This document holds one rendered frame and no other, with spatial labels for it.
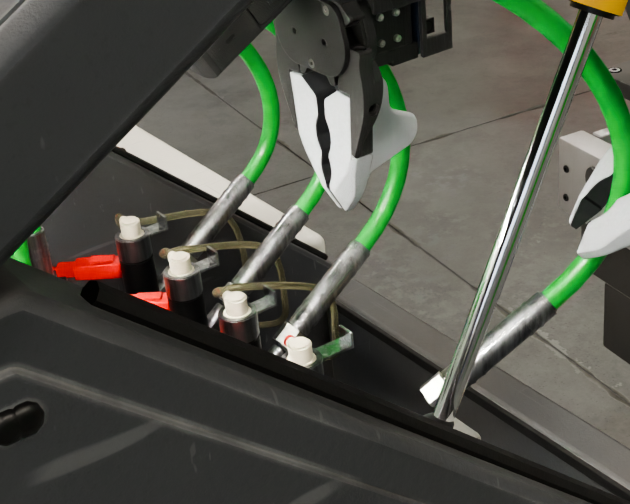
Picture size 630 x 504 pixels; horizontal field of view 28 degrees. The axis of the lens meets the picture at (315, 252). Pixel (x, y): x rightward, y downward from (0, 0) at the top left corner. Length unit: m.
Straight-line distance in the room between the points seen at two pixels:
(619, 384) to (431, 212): 0.91
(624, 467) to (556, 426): 0.07
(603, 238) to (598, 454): 0.32
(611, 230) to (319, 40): 0.20
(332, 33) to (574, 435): 0.45
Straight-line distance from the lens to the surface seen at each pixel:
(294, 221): 0.99
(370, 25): 0.73
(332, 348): 0.85
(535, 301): 0.77
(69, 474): 0.32
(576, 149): 1.42
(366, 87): 0.73
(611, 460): 1.02
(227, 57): 0.70
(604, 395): 2.71
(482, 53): 4.50
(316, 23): 0.74
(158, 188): 1.10
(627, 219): 0.73
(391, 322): 1.19
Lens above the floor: 1.59
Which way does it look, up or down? 29 degrees down
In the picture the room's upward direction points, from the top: 6 degrees counter-clockwise
